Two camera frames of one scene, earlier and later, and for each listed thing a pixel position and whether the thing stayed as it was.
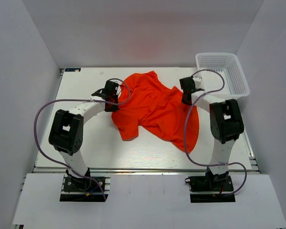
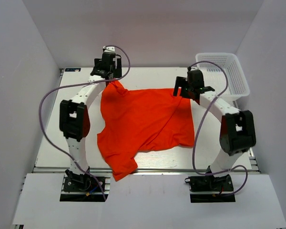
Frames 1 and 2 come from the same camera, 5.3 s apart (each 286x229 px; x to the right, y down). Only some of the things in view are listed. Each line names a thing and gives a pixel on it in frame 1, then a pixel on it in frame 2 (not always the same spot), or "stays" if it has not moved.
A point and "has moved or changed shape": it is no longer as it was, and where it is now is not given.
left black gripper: [114, 109] to [117, 71]
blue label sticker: [73, 69] stays
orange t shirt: [157, 108] has moved or changed shape
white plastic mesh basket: [221, 75] stays
